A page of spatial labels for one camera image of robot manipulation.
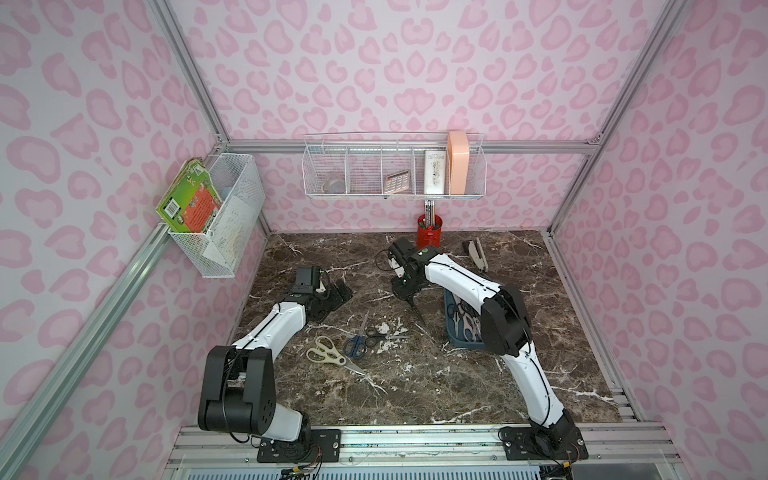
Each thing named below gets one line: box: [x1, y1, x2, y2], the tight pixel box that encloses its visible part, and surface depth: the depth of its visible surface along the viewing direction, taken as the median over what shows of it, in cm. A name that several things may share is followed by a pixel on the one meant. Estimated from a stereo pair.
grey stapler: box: [468, 237, 489, 272], surface depth 112 cm
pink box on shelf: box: [448, 131, 469, 195], surface depth 84 cm
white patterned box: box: [424, 150, 446, 195], surface depth 94 cm
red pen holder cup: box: [417, 213, 443, 249], surface depth 112 cm
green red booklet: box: [156, 157, 223, 233], surface depth 73 cm
